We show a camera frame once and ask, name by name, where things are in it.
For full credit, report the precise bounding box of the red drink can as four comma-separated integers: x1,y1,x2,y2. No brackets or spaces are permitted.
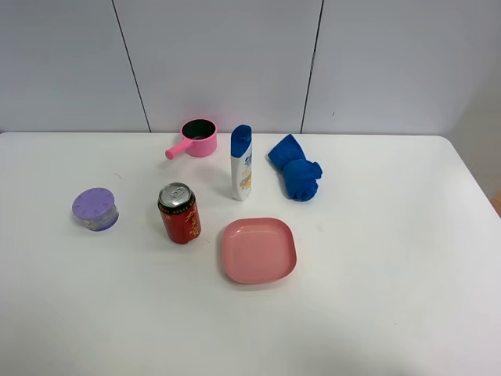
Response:
157,183,201,244

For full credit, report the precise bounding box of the white blue shampoo bottle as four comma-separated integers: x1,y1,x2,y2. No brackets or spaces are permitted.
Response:
230,125,252,201

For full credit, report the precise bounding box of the blue cloth towel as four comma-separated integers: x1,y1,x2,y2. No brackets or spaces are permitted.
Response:
268,134,323,202

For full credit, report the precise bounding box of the purple lidded round container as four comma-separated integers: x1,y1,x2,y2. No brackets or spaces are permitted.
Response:
72,187,119,232

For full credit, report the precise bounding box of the pink square plate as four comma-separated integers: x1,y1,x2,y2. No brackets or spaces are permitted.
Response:
221,218,297,284

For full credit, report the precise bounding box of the pink toy saucepan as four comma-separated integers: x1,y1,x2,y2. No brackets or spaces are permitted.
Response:
165,118,218,160

